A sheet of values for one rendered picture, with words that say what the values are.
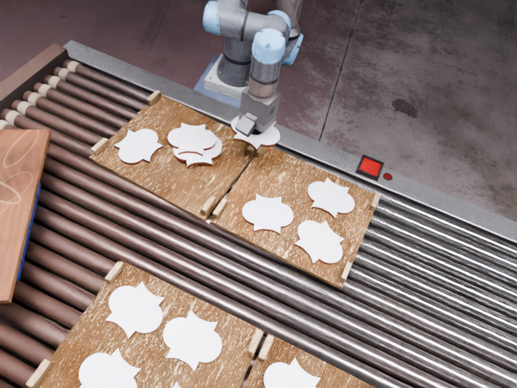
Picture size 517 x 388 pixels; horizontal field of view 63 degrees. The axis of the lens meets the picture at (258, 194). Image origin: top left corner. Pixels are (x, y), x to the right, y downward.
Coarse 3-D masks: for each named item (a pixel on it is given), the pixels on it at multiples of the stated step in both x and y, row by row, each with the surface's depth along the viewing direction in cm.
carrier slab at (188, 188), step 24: (144, 120) 140; (168, 120) 141; (192, 120) 142; (168, 144) 135; (240, 144) 139; (120, 168) 128; (144, 168) 129; (168, 168) 130; (192, 168) 131; (216, 168) 132; (240, 168) 133; (168, 192) 125; (192, 192) 126; (216, 192) 127
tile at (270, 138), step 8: (232, 120) 124; (232, 128) 123; (272, 128) 124; (240, 136) 121; (256, 136) 122; (264, 136) 122; (272, 136) 122; (248, 144) 121; (256, 144) 120; (264, 144) 120; (272, 144) 121
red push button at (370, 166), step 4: (364, 160) 142; (368, 160) 142; (364, 164) 141; (368, 164) 141; (372, 164) 141; (376, 164) 142; (380, 164) 142; (360, 168) 140; (364, 168) 140; (368, 168) 140; (372, 168) 140; (376, 168) 141; (372, 172) 139; (376, 172) 139
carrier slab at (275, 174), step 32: (256, 160) 136; (288, 160) 137; (256, 192) 128; (288, 192) 130; (352, 192) 133; (224, 224) 121; (320, 224) 124; (352, 224) 126; (288, 256) 117; (352, 256) 119
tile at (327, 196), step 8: (312, 184) 131; (320, 184) 132; (328, 184) 132; (312, 192) 129; (320, 192) 130; (328, 192) 130; (336, 192) 130; (344, 192) 131; (312, 200) 128; (320, 200) 128; (328, 200) 128; (336, 200) 129; (344, 200) 129; (352, 200) 129; (312, 208) 127; (320, 208) 127; (328, 208) 127; (336, 208) 127; (344, 208) 127; (352, 208) 128
